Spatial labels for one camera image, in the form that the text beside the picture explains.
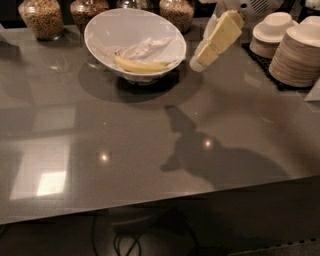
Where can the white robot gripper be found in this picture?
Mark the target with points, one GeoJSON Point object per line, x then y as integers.
{"type": "Point", "coordinates": [250, 7]}

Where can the yellow banana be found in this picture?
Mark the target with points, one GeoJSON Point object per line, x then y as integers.
{"type": "Point", "coordinates": [138, 67]}

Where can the white paper napkin in bowl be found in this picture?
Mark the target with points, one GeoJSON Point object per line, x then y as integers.
{"type": "Point", "coordinates": [168, 49]}

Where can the white bowl stack far right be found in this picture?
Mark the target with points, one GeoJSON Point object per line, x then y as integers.
{"type": "Point", "coordinates": [311, 20]}

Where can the large white bowl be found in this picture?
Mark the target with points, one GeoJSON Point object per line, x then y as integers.
{"type": "Point", "coordinates": [125, 27]}

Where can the glass cereal jar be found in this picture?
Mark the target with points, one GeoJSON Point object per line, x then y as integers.
{"type": "Point", "coordinates": [43, 18]}
{"type": "Point", "coordinates": [179, 12]}
{"type": "Point", "coordinates": [82, 11]}

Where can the stack of small white bowls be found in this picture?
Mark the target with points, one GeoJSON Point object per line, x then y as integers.
{"type": "Point", "coordinates": [268, 34]}

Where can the black rubber mat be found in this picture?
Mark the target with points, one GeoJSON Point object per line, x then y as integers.
{"type": "Point", "coordinates": [264, 64]}

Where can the stack of paper plates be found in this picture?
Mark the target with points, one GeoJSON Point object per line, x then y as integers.
{"type": "Point", "coordinates": [297, 59]}

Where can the glass cereal jar far left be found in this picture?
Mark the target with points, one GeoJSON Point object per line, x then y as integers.
{"type": "Point", "coordinates": [43, 18]}

